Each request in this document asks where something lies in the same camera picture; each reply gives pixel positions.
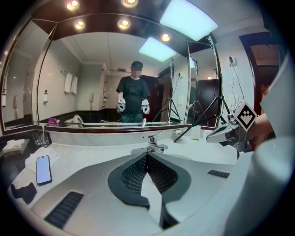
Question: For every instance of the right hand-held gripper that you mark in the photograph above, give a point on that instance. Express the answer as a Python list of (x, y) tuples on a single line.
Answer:
[(245, 116)]

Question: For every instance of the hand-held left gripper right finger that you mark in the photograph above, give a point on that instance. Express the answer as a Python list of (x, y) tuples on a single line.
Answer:
[(167, 179)]

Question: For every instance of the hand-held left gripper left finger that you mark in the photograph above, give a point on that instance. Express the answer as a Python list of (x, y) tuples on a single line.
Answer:
[(125, 182)]

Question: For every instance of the chrome faucet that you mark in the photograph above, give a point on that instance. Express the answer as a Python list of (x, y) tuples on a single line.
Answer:
[(153, 146)]

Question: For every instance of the person's right forearm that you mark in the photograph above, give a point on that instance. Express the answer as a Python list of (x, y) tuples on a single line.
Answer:
[(261, 129)]

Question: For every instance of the small white folded cloth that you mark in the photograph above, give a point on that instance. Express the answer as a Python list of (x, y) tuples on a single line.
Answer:
[(207, 136)]

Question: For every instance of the white sink basin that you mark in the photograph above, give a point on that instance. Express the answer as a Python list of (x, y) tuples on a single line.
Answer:
[(151, 186)]

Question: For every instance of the small packet with green label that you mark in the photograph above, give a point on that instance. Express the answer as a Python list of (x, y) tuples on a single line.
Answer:
[(195, 132)]

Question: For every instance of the metal soap dish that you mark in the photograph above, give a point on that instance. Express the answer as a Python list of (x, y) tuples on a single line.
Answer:
[(178, 132)]

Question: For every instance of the angled side mirror panel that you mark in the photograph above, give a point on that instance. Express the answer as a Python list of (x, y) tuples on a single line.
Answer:
[(20, 80), (205, 92)]

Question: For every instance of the black light tripod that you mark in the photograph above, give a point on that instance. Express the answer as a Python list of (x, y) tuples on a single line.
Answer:
[(217, 73)]

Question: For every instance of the dark smartphone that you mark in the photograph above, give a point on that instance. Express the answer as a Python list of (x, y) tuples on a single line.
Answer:
[(43, 170)]

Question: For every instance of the white folded hand towel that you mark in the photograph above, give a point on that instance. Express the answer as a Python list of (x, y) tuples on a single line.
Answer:
[(31, 162)]

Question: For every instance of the black folded phone holder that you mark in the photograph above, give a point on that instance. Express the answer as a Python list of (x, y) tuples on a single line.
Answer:
[(25, 193)]

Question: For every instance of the white amenity tray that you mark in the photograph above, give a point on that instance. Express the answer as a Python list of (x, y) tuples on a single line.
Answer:
[(12, 146)]

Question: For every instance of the white rectangular light panel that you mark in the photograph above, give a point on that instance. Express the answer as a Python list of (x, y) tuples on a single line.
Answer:
[(189, 19)]

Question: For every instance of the round ceiling spotlight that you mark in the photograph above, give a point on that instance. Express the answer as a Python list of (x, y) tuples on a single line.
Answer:
[(129, 2), (72, 4)]

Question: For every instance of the white wall socket panel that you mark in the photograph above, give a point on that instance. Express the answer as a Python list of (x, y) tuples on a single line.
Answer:
[(232, 103)]

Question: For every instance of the white wall socket with plug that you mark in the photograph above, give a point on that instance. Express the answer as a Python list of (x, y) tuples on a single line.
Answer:
[(232, 60)]

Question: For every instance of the large wall mirror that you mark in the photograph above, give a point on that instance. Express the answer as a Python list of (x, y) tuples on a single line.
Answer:
[(92, 69)]

